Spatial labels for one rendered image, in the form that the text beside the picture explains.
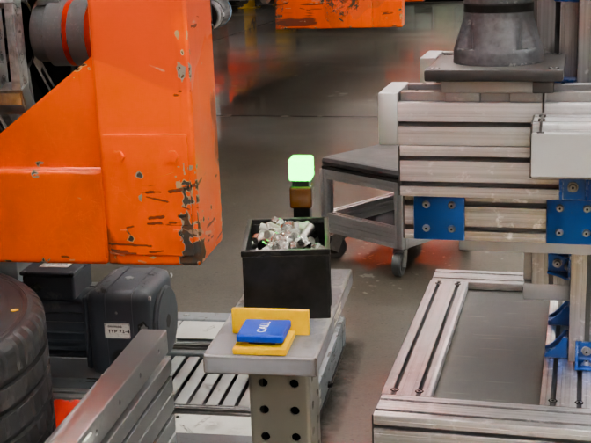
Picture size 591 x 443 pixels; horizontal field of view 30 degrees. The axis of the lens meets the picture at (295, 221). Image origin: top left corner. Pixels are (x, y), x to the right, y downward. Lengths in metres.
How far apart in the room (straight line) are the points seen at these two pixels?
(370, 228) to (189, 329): 0.84
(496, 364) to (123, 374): 0.80
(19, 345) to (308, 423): 0.48
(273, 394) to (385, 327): 1.24
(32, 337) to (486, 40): 0.86
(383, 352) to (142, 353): 1.12
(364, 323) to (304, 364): 1.42
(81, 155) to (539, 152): 0.74
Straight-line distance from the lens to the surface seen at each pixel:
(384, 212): 3.75
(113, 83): 1.78
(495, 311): 2.50
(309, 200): 1.94
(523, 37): 1.88
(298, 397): 1.78
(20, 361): 1.63
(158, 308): 2.11
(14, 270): 2.55
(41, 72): 2.58
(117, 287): 2.11
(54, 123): 1.85
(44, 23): 2.38
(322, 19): 5.95
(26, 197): 1.88
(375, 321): 3.04
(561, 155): 1.76
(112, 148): 1.80
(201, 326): 2.83
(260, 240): 1.80
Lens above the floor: 1.05
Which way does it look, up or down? 15 degrees down
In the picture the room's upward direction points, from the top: 2 degrees counter-clockwise
